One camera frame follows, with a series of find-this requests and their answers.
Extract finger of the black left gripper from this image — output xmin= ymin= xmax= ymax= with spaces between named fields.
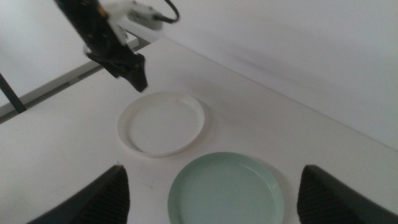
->
xmin=101 ymin=61 xmax=127 ymax=80
xmin=123 ymin=53 xmax=149 ymax=93

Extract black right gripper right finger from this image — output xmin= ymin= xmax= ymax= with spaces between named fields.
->
xmin=297 ymin=164 xmax=398 ymax=224

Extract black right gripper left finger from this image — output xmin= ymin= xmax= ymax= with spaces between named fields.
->
xmin=27 ymin=164 xmax=131 ymax=224

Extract white shallow bowl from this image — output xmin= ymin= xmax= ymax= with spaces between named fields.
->
xmin=116 ymin=91 xmax=206 ymax=158

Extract white side table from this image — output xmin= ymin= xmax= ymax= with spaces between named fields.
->
xmin=0 ymin=18 xmax=163 ymax=118

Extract pale green shallow bowl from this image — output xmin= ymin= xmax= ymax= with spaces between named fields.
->
xmin=167 ymin=151 xmax=285 ymax=224

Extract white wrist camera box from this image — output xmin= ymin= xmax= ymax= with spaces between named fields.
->
xmin=101 ymin=0 xmax=165 ymax=44

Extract black camera cable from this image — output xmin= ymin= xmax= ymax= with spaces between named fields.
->
xmin=154 ymin=0 xmax=181 ymax=24

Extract black metal post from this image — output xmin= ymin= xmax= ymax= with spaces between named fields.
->
xmin=0 ymin=72 xmax=27 ymax=114

